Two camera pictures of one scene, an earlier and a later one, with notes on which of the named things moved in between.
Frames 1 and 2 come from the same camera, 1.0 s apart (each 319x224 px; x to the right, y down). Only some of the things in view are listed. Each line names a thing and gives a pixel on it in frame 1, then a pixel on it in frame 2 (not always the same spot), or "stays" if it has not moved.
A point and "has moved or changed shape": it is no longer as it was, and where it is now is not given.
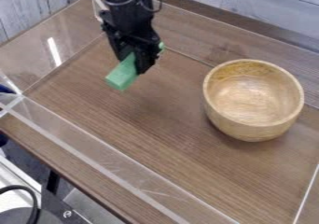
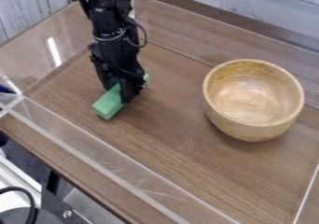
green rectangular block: x=126 y=71 has moved or changed shape
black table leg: x=52 y=182 stays
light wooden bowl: x=252 y=97 stays
